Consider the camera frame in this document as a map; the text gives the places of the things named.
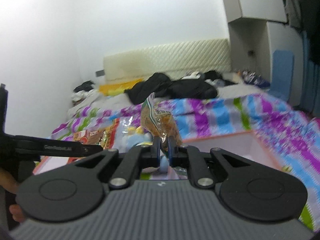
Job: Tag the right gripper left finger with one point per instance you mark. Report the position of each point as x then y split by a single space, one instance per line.
134 161

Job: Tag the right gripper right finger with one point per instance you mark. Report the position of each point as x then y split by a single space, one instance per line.
190 158

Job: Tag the green brown snack packet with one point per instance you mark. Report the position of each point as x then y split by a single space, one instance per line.
159 122

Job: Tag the orange snack packet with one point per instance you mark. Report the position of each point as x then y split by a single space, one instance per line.
105 137

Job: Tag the white blue plush toy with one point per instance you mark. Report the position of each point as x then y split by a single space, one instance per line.
164 164

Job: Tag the pink box lid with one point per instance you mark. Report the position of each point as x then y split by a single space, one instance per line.
50 163

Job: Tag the black clothes pile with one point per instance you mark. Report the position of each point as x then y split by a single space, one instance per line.
189 87

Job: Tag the yellow pillow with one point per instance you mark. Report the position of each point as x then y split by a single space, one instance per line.
117 88

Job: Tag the clothes heap on nightstand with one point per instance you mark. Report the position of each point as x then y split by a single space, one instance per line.
83 91

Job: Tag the colourful striped floral bedspread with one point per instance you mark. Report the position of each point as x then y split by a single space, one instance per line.
290 134

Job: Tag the cream quilted headboard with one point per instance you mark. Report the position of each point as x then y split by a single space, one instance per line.
174 60

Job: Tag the blue curtain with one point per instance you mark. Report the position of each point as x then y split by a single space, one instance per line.
305 87

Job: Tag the hanging black jacket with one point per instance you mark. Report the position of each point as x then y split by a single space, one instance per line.
304 15

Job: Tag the grey wall cabinet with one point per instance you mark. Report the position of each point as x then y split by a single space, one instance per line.
257 28

